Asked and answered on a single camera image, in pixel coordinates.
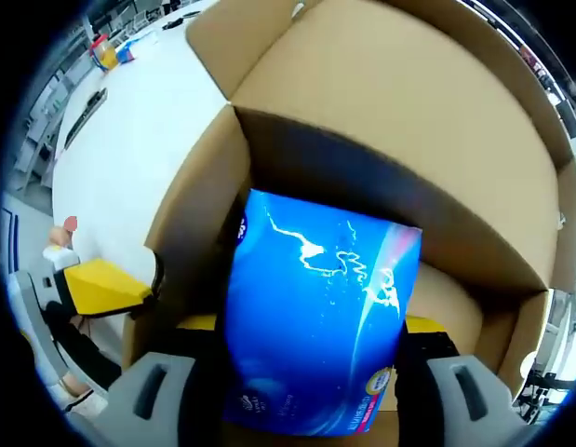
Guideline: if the yellow container with red lid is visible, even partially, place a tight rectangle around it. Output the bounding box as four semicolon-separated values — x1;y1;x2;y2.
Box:
90;33;120;72

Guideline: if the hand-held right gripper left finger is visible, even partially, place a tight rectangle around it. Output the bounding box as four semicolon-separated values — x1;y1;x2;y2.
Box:
108;314;224;447

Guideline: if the black tripod stand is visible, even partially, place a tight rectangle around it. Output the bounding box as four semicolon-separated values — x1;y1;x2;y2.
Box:
515;367;572;423

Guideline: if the person's left hand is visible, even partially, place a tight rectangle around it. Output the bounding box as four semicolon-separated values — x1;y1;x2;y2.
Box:
47;225;69;250

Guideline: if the blue tissue box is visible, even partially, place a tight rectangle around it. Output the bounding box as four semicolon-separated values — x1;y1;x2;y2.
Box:
114;38;141;65

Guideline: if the blue soft tissue pack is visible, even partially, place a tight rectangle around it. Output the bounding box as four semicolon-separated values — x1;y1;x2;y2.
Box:
221;188;423;438

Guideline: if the brown cardboard shoe box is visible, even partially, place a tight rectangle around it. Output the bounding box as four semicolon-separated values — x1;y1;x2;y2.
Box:
121;0;576;447

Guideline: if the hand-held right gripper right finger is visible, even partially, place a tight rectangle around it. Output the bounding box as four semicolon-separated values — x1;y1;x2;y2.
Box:
395;314;527;447

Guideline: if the person's black trouser leg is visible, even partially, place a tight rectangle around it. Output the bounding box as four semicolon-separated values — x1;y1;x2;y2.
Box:
45;302;124;387

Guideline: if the flat black device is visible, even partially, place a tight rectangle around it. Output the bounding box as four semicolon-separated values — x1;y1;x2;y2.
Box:
63;87;110;146

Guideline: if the person's white shoe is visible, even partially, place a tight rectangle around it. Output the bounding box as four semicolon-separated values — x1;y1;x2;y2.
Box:
62;388;108;415

